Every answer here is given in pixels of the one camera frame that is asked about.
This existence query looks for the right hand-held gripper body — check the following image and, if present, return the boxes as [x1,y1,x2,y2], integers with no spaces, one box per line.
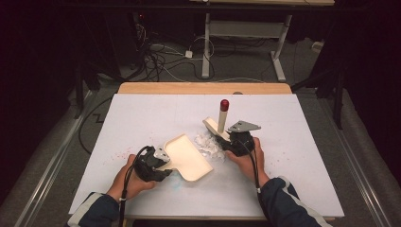
[220,120,262,157]

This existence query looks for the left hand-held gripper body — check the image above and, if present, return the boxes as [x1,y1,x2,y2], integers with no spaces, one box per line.
[133,145,174,183]

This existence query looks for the clear plastic scraps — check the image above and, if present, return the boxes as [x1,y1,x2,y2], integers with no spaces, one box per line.
[193,131,227,163]

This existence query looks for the cream brush with red-tipped handle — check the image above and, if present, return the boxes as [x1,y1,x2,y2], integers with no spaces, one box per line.
[202,98,233,143]

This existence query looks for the cream plastic dustpan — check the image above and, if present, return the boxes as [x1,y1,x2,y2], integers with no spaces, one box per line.
[157,133,215,183]

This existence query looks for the person's left hand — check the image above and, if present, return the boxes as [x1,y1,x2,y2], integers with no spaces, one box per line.
[107,154,159,202]

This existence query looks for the person's right hand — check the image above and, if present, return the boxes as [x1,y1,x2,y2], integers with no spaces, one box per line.
[225,136,270,189]

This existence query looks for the white table cover sheet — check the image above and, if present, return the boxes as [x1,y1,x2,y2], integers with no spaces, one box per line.
[68,93,345,218]

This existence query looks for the wooden table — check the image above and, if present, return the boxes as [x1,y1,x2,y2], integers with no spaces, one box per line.
[117,81,335,221]

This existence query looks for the black stand legs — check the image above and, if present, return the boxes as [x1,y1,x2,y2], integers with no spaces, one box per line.
[73,61,102,120]
[291,64,347,131]

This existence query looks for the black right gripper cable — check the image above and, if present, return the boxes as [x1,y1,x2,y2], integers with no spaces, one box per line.
[237,140,263,195]

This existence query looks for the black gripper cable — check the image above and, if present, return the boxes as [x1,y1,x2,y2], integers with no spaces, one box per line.
[117,145,153,227]
[237,140,263,195]

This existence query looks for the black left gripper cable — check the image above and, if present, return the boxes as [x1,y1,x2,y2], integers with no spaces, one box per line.
[117,145,153,227]

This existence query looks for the black floor cable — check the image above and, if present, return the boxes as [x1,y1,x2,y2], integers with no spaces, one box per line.
[78,96,113,155]

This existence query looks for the white floor cable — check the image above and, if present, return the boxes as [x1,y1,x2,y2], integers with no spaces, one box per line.
[150,43,268,84]

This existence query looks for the aluminium floor rail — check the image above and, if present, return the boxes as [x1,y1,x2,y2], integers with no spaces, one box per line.
[13,90,93,227]
[316,94,393,227]

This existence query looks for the tangle of black floor cables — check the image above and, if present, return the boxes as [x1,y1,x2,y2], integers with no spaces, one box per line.
[133,12,217,83]

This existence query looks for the white frame desk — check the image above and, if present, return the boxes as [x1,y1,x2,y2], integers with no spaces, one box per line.
[188,0,336,83]

